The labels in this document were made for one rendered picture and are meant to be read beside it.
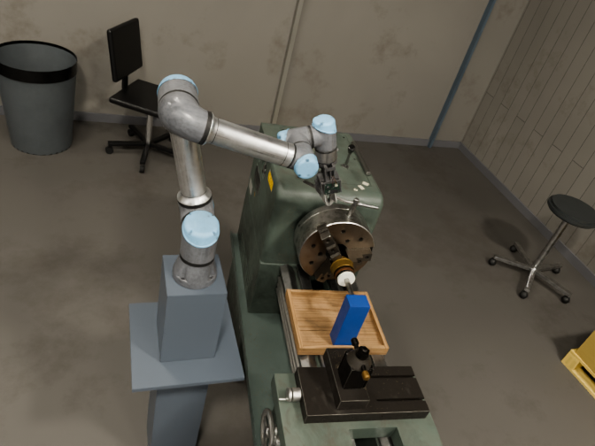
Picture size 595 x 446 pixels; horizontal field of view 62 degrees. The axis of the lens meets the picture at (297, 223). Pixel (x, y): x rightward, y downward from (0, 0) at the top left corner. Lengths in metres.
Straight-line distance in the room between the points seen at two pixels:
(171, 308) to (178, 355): 0.26
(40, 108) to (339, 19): 2.63
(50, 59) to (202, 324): 3.19
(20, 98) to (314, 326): 2.92
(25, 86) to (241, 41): 1.80
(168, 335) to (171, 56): 3.24
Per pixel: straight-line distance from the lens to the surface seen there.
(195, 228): 1.60
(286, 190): 2.02
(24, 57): 4.60
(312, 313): 2.04
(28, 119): 4.26
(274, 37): 4.78
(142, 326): 2.06
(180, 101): 1.42
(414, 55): 5.38
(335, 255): 1.95
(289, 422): 1.68
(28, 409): 2.79
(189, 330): 1.84
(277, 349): 2.33
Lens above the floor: 2.33
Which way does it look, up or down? 36 degrees down
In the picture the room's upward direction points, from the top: 16 degrees clockwise
